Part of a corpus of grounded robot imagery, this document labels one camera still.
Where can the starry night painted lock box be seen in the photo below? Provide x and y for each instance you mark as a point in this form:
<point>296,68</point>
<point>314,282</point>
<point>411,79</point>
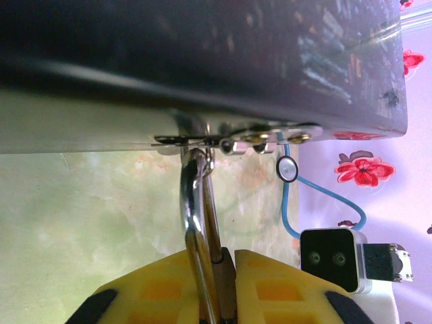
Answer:
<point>202,50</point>

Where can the brass padlock silver shackle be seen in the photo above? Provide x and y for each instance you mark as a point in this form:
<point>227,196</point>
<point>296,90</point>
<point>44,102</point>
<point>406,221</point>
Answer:
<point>194,219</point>

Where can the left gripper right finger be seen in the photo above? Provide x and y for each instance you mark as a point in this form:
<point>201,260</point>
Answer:
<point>280,293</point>

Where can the aluminium corner post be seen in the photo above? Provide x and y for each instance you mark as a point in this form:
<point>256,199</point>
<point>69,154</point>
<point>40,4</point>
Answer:
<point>416,18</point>

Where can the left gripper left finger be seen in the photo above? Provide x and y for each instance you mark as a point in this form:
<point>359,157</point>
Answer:
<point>152,290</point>

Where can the black camera module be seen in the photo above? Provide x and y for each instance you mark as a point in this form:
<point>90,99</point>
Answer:
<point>329,260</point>

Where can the stethoscope with blue tubing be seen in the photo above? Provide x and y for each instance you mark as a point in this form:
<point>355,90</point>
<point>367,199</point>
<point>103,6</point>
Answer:
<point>287,168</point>

